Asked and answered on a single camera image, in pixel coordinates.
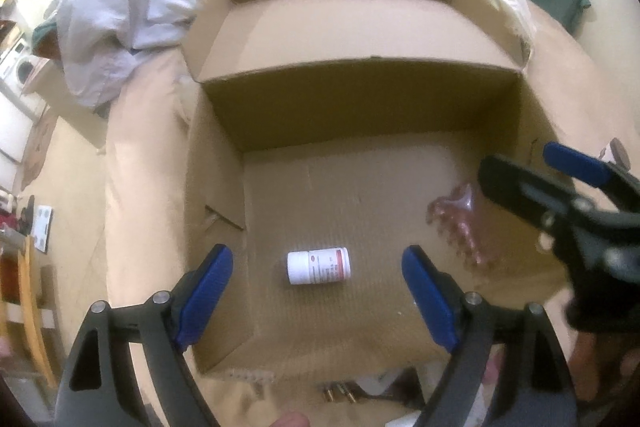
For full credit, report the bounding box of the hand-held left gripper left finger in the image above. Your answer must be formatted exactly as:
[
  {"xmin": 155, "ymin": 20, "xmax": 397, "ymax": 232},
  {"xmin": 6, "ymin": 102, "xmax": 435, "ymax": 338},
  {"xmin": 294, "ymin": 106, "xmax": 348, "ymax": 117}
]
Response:
[{"xmin": 54, "ymin": 243, "xmax": 234, "ymax": 427}]

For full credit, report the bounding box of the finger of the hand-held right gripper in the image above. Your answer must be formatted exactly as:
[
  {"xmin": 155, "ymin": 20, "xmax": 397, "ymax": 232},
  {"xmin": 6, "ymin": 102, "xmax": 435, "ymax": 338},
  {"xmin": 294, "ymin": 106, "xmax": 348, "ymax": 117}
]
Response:
[
  {"xmin": 543, "ymin": 142, "xmax": 640, "ymax": 210},
  {"xmin": 478, "ymin": 154, "xmax": 581, "ymax": 239}
]

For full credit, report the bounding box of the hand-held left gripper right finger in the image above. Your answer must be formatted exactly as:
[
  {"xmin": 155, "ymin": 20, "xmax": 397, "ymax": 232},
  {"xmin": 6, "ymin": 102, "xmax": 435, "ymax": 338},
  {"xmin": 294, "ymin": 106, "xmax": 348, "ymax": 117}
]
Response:
[{"xmin": 401, "ymin": 245, "xmax": 581, "ymax": 427}]

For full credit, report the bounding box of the clear plastic bag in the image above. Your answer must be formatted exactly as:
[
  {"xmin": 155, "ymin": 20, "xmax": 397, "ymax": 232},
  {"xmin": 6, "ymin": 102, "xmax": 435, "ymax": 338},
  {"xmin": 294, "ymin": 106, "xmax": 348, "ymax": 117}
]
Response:
[{"xmin": 426, "ymin": 183, "xmax": 498, "ymax": 268}]

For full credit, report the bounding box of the white pill bottle red label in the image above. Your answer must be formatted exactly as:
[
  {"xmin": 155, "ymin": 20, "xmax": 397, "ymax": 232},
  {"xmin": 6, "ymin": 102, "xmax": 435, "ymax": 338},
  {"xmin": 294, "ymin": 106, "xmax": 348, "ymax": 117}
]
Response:
[{"xmin": 287, "ymin": 247, "xmax": 352, "ymax": 286}]

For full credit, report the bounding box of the cardboard box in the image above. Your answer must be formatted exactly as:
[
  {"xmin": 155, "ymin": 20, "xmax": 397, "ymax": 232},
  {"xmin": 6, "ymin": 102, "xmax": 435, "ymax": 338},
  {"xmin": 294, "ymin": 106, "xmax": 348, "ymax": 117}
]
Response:
[{"xmin": 180, "ymin": 0, "xmax": 568, "ymax": 375}]

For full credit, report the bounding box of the person's right hand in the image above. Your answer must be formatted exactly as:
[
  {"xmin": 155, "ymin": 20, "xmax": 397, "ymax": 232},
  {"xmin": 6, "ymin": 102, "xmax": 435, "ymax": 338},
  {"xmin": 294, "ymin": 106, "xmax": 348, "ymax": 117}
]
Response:
[{"xmin": 570, "ymin": 332, "xmax": 640, "ymax": 413}]

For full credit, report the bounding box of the person's left hand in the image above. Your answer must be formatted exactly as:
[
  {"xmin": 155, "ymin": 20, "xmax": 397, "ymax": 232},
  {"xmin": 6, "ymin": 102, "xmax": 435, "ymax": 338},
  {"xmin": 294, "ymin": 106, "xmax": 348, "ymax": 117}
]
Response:
[{"xmin": 272, "ymin": 411, "xmax": 311, "ymax": 427}]

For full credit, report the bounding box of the small jar brown lid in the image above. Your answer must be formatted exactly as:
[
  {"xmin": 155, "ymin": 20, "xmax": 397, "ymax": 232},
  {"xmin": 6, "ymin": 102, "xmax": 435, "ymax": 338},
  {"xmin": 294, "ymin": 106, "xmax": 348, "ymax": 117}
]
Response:
[{"xmin": 600, "ymin": 138, "xmax": 631, "ymax": 168}]

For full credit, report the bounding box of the black rectangular device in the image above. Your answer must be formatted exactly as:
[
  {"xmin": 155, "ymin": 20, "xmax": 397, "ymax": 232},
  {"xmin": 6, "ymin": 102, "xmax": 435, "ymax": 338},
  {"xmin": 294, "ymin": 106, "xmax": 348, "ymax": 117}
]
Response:
[{"xmin": 382, "ymin": 369, "xmax": 428, "ymax": 413}]

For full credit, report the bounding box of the beige bed sheet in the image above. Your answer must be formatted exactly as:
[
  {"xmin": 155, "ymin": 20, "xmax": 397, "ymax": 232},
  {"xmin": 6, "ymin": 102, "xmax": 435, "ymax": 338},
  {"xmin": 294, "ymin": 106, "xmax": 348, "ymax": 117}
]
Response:
[{"xmin": 102, "ymin": 2, "xmax": 640, "ymax": 427}]

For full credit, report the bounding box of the white flat floor item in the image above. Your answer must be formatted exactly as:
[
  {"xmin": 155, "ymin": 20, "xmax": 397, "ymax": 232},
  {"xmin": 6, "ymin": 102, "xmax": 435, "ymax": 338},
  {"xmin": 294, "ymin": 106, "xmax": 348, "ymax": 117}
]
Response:
[{"xmin": 31, "ymin": 204, "xmax": 54, "ymax": 254}]

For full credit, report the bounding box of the wooden chair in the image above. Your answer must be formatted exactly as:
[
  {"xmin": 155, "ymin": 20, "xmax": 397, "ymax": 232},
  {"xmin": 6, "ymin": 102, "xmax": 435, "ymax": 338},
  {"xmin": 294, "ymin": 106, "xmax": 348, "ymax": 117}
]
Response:
[{"xmin": 0, "ymin": 237, "xmax": 58, "ymax": 388}]

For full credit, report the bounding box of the brown round rug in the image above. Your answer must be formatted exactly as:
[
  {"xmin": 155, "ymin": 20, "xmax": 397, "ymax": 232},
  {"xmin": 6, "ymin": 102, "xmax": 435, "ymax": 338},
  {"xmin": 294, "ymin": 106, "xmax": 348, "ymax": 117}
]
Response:
[{"xmin": 21, "ymin": 107, "xmax": 60, "ymax": 188}]

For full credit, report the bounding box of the beige side table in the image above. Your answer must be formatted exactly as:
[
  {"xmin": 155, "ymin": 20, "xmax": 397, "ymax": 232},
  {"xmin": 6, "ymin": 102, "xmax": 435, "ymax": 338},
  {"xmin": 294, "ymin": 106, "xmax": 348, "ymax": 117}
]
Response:
[{"xmin": 30, "ymin": 57, "xmax": 108, "ymax": 150}]

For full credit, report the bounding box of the white cabinet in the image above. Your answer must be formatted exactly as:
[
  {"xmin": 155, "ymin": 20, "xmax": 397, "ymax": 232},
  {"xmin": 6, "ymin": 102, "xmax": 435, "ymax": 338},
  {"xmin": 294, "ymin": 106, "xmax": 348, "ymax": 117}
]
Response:
[{"xmin": 0, "ymin": 97, "xmax": 33, "ymax": 164}]

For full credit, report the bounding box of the white washing machine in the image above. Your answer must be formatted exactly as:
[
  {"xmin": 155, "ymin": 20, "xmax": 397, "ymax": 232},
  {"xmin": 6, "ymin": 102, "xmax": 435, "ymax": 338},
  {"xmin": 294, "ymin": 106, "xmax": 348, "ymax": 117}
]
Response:
[{"xmin": 0, "ymin": 38, "xmax": 40, "ymax": 96}]

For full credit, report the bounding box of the pale grey duvet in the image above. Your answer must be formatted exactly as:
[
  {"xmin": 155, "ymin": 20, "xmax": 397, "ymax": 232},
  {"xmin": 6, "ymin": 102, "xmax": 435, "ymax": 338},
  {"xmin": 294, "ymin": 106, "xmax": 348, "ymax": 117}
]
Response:
[{"xmin": 50, "ymin": 0, "xmax": 221, "ymax": 110}]

